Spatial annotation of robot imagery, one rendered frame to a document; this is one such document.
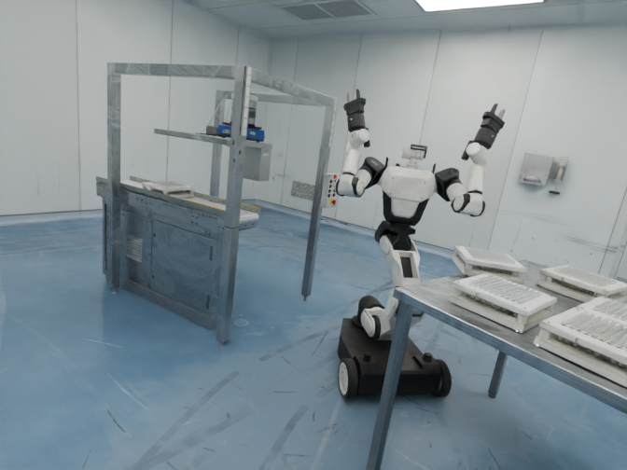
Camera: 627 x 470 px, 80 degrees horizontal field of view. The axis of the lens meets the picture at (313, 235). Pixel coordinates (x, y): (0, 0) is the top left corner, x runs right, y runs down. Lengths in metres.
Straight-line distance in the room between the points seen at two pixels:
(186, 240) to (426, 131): 3.90
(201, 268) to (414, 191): 1.41
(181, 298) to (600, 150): 4.54
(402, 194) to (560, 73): 3.61
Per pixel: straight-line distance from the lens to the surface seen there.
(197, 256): 2.53
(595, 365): 1.20
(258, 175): 2.32
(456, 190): 2.01
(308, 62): 6.73
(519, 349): 1.19
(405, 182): 2.03
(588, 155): 5.25
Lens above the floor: 1.28
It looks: 14 degrees down
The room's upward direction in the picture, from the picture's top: 8 degrees clockwise
